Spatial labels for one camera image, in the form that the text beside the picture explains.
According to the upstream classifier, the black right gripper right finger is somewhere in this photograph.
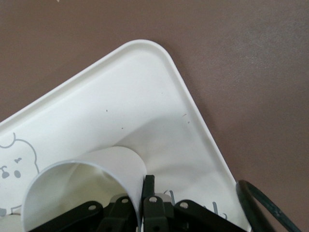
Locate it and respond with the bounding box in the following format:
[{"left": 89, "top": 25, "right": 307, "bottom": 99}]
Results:
[{"left": 139, "top": 175, "right": 243, "bottom": 232}]

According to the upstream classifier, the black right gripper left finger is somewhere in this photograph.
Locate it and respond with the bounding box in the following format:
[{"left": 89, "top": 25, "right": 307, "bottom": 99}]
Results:
[{"left": 28, "top": 195, "right": 136, "bottom": 232}]

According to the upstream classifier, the white IKEA cup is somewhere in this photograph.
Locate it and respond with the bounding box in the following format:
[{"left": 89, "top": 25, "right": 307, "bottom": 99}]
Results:
[{"left": 21, "top": 146, "right": 148, "bottom": 232}]

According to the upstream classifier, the cream bear print tray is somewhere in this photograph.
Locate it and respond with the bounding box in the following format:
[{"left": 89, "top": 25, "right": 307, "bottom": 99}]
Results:
[{"left": 0, "top": 40, "right": 252, "bottom": 232}]

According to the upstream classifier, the brown table mat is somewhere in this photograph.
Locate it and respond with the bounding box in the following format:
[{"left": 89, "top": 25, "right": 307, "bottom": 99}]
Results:
[{"left": 0, "top": 0, "right": 309, "bottom": 232}]

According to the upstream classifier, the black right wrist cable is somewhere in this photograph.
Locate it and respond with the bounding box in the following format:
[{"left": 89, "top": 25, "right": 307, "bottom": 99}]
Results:
[{"left": 235, "top": 179, "right": 304, "bottom": 232}]

